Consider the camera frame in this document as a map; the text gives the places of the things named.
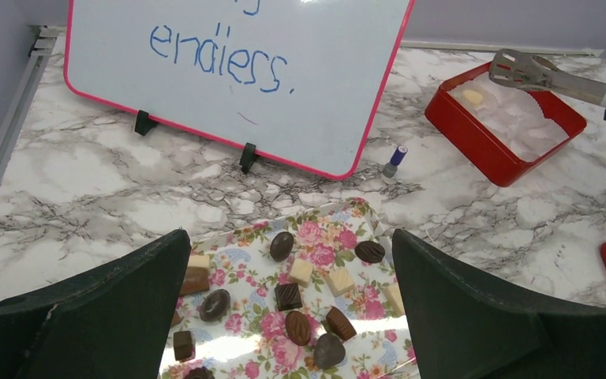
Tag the white paper cups liner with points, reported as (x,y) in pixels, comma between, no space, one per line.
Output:
(514,117)

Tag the white heart chocolate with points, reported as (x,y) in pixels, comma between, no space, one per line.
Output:
(474,98)

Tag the white cube chocolate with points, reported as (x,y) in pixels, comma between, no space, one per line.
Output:
(340,281)

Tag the red square tin box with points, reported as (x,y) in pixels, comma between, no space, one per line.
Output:
(483,149)

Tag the dark leaf chocolate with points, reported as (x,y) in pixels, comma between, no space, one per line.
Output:
(370,252)

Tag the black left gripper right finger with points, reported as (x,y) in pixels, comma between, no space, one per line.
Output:
(467,323)

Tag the brown ridged chocolate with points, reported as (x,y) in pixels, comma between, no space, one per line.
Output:
(339,324)

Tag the white square chocolate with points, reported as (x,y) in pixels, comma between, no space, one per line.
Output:
(300,272)

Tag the caramel block chocolate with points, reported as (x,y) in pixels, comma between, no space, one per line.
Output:
(197,275)

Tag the dark square chocolate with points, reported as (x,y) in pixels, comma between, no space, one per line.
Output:
(287,297)

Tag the pink framed whiteboard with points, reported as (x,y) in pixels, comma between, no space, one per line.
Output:
(299,80)

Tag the dark round chocolate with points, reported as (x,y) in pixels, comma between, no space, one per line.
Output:
(215,305)

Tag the small brown square chocolate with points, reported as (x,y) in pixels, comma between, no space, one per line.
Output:
(184,346)

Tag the brown oval chocolate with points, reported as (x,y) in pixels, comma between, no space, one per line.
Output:
(298,328)

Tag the dark oval chocolate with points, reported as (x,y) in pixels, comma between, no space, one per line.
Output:
(281,246)

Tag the floral tray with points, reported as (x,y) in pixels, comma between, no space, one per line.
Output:
(310,295)

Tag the white edge chocolate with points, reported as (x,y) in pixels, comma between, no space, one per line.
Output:
(394,299)

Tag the dark heart chocolate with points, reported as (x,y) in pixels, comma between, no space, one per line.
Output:
(328,352)

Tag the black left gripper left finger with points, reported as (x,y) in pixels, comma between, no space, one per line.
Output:
(111,321)

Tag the small purple marker cap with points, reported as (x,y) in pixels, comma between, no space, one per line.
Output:
(391,167)

